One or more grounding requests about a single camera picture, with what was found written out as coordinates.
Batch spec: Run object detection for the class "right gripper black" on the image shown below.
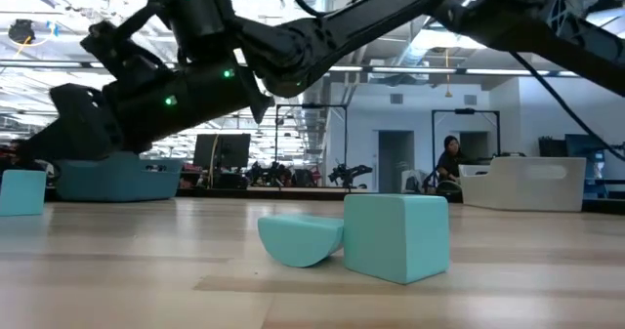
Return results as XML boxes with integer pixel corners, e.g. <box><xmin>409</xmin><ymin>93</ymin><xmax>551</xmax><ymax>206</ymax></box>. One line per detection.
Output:
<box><xmin>17</xmin><ymin>4</ymin><xmax>261</xmax><ymax>164</ymax></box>

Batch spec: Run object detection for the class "teal wedge block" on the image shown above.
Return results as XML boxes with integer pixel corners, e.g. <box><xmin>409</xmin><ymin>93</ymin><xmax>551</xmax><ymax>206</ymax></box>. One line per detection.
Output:
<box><xmin>0</xmin><ymin>169</ymin><xmax>48</xmax><ymax>218</ymax></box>

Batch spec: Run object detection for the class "teal cube block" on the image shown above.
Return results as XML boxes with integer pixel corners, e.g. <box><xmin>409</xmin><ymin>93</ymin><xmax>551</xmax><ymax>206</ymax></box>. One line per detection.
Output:
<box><xmin>343</xmin><ymin>193</ymin><xmax>450</xmax><ymax>285</ymax></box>

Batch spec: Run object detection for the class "teal plastic bin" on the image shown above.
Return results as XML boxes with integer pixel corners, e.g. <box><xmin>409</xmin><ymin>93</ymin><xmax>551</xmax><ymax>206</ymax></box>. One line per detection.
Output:
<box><xmin>55</xmin><ymin>151</ymin><xmax>185</xmax><ymax>203</ymax></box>

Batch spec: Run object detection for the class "black ceiling device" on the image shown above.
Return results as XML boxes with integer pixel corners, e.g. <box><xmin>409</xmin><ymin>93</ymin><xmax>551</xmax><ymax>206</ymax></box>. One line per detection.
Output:
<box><xmin>7</xmin><ymin>19</ymin><xmax>36</xmax><ymax>45</ymax></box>

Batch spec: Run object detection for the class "black computer monitor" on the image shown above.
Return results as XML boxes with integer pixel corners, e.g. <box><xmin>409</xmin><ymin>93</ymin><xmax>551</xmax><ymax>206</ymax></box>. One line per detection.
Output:
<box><xmin>192</xmin><ymin>133</ymin><xmax>252</xmax><ymax>170</ymax></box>

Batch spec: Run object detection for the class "teal half-round block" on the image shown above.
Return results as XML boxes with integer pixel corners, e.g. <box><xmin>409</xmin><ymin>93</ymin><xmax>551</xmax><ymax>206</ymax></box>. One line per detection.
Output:
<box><xmin>257</xmin><ymin>214</ymin><xmax>346</xmax><ymax>268</ymax></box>

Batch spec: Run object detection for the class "white background chair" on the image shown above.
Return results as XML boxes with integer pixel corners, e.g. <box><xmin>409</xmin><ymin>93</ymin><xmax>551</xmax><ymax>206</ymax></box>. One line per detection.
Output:
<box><xmin>400</xmin><ymin>169</ymin><xmax>426</xmax><ymax>193</ymax></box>

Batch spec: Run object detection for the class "long ceiling light strip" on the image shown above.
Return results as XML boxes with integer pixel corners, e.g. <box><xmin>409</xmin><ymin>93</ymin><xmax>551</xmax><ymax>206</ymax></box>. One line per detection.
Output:
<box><xmin>0</xmin><ymin>60</ymin><xmax>582</xmax><ymax>79</ymax></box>

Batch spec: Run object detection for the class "person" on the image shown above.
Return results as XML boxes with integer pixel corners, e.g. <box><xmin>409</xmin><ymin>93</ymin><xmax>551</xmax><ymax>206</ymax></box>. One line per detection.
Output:
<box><xmin>436</xmin><ymin>135</ymin><xmax>465</xmax><ymax>183</ymax></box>

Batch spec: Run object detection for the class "black rounded object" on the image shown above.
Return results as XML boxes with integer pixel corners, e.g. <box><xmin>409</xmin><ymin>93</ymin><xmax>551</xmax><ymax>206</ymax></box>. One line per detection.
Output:
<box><xmin>436</xmin><ymin>180</ymin><xmax>464</xmax><ymax>197</ymax></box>

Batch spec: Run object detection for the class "white plastic bin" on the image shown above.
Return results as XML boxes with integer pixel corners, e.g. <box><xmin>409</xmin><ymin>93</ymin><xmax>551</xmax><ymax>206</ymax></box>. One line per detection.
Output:
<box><xmin>458</xmin><ymin>156</ymin><xmax>587</xmax><ymax>213</ymax></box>

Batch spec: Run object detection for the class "blue background equipment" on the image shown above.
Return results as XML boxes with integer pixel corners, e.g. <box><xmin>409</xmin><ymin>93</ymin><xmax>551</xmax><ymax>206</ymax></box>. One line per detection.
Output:
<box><xmin>564</xmin><ymin>133</ymin><xmax>606</xmax><ymax>195</ymax></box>

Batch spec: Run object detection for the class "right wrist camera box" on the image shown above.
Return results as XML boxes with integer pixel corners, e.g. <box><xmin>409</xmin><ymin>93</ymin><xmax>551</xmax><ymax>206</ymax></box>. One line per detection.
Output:
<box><xmin>155</xmin><ymin>0</ymin><xmax>240</xmax><ymax>64</ymax></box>

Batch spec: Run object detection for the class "black metal frame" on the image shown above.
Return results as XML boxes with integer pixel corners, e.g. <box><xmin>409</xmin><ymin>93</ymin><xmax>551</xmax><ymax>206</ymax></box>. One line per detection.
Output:
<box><xmin>431</xmin><ymin>107</ymin><xmax>502</xmax><ymax>159</ymax></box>
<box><xmin>274</xmin><ymin>103</ymin><xmax>349</xmax><ymax>188</ymax></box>

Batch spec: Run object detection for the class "yellow hanging cord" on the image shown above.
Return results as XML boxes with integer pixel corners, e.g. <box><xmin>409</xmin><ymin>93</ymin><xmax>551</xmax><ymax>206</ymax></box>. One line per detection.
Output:
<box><xmin>443</xmin><ymin>48</ymin><xmax>453</xmax><ymax>99</ymax></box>

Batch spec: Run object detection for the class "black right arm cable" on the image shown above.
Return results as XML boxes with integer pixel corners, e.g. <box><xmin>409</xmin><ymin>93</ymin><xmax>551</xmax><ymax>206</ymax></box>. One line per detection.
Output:
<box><xmin>509</xmin><ymin>50</ymin><xmax>625</xmax><ymax>163</ymax></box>

